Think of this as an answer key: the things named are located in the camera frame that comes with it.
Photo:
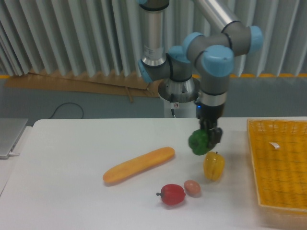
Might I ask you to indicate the white paper label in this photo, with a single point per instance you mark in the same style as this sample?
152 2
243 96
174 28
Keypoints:
275 145

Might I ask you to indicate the green toy bell pepper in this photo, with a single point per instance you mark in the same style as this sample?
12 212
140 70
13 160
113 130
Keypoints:
198 142

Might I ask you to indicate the brown cardboard sheet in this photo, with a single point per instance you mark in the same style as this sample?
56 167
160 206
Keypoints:
113 84

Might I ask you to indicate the silver laptop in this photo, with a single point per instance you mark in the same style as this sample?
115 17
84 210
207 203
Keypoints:
11 130

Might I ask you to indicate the yellow toy bell pepper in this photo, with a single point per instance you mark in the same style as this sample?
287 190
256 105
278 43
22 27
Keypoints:
213 166

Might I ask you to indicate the red toy bell pepper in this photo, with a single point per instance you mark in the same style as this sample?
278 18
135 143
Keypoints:
171 194

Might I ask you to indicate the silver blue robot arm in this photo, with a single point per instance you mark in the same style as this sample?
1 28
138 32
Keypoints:
198 71

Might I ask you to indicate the brown toy egg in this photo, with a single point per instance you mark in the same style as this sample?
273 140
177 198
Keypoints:
192 187

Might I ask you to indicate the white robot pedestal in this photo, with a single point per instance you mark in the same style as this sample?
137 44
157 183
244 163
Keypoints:
180 105

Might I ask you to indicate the yellow woven basket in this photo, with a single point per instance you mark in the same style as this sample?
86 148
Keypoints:
280 174

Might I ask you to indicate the orange toy bread loaf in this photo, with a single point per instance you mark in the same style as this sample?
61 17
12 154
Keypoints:
137 165

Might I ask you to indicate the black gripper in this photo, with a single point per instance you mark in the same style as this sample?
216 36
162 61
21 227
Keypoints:
208 116

